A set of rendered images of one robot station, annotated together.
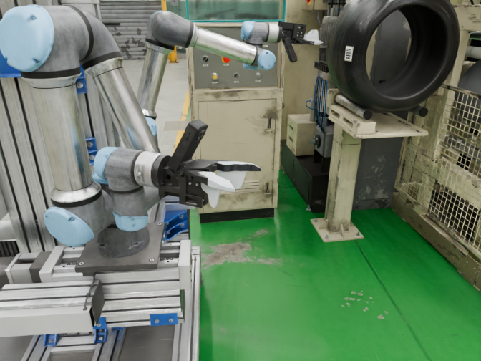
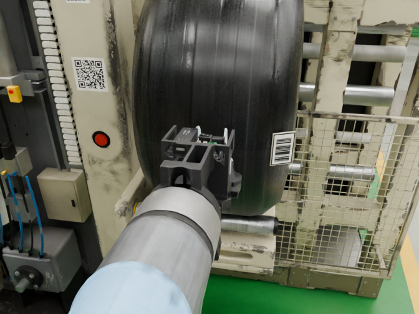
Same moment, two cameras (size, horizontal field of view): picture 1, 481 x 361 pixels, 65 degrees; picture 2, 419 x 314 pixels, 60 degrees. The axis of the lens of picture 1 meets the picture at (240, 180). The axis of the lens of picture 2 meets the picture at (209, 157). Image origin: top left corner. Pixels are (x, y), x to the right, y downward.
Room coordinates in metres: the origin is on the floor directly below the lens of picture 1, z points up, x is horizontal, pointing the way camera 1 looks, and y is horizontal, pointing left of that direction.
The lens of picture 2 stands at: (1.65, 0.07, 1.46)
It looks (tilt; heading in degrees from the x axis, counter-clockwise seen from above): 30 degrees down; 289
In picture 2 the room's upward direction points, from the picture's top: straight up
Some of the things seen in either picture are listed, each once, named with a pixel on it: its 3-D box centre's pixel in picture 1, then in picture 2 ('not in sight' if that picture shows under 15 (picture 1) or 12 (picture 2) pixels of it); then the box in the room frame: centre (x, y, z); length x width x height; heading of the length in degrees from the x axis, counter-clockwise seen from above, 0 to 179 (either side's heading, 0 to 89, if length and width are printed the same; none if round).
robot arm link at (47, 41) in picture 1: (65, 136); not in sight; (0.83, 0.40, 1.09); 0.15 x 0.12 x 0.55; 159
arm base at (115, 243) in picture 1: (121, 228); not in sight; (0.96, 0.35, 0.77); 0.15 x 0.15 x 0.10
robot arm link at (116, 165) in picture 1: (123, 166); not in sight; (0.78, 0.26, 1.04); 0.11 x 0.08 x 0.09; 69
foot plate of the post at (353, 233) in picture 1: (336, 226); not in sight; (2.16, -0.64, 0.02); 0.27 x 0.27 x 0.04; 9
